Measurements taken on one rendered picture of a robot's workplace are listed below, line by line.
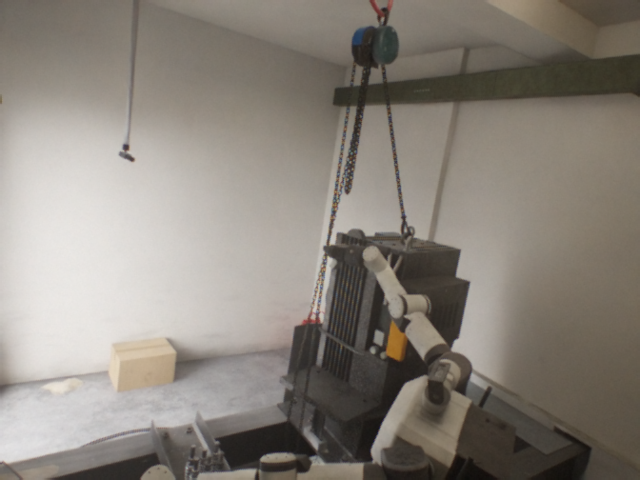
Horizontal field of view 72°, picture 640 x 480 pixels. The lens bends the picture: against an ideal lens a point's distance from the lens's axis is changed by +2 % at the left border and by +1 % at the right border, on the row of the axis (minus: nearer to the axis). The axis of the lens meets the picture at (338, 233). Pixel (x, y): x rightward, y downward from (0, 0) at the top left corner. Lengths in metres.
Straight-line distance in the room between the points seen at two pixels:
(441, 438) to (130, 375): 3.02
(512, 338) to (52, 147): 3.36
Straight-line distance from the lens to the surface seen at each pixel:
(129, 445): 2.21
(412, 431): 1.14
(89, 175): 3.73
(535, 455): 2.66
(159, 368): 3.90
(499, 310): 3.05
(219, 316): 4.26
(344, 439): 2.21
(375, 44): 1.84
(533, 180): 2.94
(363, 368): 2.15
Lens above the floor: 1.93
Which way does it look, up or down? 9 degrees down
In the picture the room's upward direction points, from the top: 9 degrees clockwise
